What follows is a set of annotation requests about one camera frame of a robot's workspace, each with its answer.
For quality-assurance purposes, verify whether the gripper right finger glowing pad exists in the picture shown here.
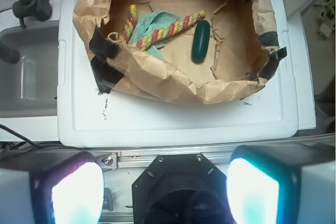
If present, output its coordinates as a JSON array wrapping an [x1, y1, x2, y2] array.
[[226, 144, 335, 223]]

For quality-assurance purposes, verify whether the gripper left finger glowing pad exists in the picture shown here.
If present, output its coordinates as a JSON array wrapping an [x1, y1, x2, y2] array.
[[1, 151, 104, 223]]

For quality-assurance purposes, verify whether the dark green plastic pickle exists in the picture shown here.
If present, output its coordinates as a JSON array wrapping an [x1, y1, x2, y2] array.
[[191, 20, 211, 64]]

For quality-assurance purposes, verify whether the white plastic cooler lid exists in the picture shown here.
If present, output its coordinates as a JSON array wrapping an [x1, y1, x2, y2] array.
[[57, 0, 299, 147]]

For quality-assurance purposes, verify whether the brown paper bag basket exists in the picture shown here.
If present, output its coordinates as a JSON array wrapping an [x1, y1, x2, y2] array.
[[73, 0, 287, 104]]

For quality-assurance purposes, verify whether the teal terry cloth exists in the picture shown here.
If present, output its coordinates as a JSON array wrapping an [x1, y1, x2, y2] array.
[[129, 11, 181, 60]]

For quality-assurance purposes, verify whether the silver corner bracket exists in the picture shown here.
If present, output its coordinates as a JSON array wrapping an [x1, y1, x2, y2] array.
[[96, 153, 118, 172]]

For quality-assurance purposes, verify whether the aluminium extrusion rail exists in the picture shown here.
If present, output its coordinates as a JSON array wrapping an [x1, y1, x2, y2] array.
[[0, 132, 336, 169]]

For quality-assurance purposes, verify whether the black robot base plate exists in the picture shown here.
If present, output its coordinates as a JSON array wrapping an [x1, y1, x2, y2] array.
[[132, 153, 234, 223]]

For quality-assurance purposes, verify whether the multicolour twisted rope toy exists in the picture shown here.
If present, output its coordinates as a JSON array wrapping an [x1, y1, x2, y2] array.
[[118, 5, 206, 51]]

